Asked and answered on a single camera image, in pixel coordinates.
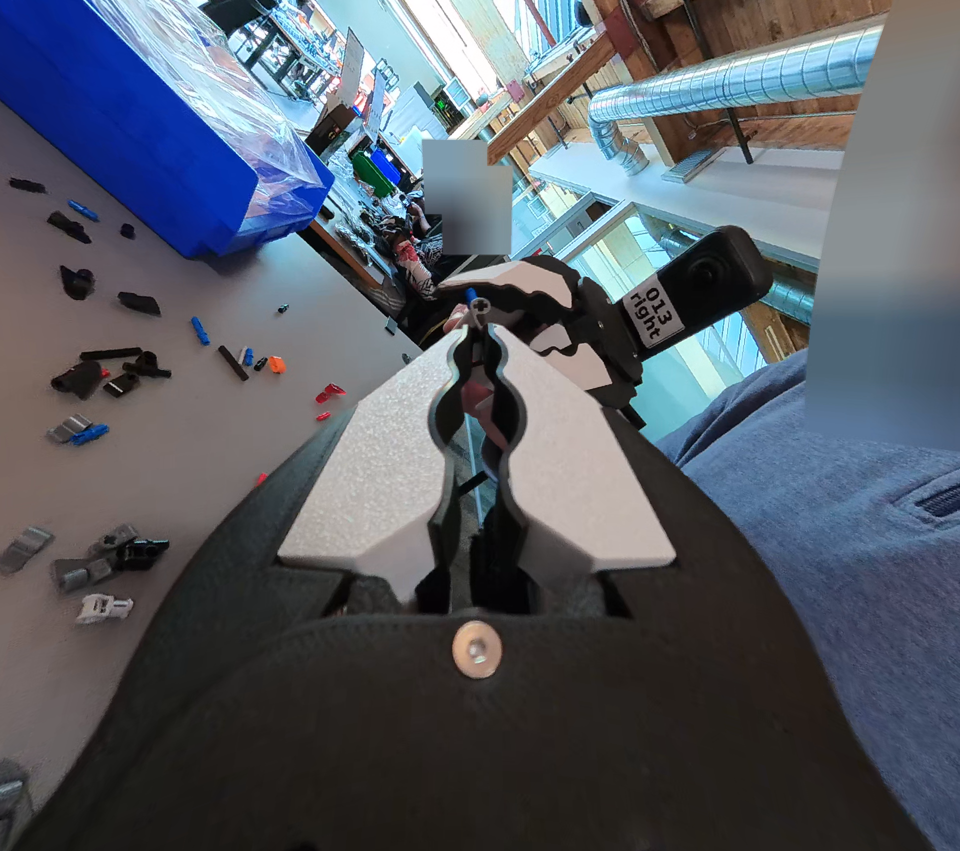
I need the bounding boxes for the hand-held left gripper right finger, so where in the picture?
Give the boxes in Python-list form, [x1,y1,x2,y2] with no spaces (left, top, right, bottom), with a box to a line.
[480,322,681,616]

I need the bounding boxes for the white lego connector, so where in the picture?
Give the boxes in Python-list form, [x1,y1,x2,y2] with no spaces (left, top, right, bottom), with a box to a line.
[75,591,135,626]

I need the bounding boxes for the blue storage bin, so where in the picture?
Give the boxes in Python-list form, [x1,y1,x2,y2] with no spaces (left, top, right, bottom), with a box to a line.
[0,0,336,261]

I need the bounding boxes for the black office chair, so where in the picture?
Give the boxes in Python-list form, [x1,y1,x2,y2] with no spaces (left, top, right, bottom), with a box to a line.
[201,0,280,36]

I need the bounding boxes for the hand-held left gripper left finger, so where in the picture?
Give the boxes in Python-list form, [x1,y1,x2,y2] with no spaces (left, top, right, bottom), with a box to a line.
[276,324,481,616]

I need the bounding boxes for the small silver air duct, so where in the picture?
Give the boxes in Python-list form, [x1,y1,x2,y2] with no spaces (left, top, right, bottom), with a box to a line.
[651,219,816,329]

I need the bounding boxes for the green storage bin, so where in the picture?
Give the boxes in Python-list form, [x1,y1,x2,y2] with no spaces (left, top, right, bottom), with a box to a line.
[350,149,393,197]

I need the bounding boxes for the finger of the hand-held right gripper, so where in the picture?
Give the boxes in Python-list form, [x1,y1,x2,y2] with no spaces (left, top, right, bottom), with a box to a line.
[435,257,584,318]
[493,309,619,392]

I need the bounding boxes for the grey lego piece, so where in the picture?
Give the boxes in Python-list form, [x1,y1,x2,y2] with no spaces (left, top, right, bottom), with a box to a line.
[51,557,115,595]
[0,759,33,824]

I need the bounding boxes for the black lego panel red pin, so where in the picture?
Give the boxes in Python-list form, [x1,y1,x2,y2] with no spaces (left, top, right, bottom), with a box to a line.
[50,359,113,401]

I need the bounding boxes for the clear plastic bags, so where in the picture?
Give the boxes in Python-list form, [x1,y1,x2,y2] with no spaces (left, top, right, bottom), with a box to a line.
[11,0,325,222]

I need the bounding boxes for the dark grey lego connector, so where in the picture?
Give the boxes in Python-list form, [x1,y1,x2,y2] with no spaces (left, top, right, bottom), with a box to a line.
[88,523,141,556]

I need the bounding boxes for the large silver air duct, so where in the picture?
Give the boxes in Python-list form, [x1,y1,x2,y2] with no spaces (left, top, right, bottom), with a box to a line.
[587,24,888,179]

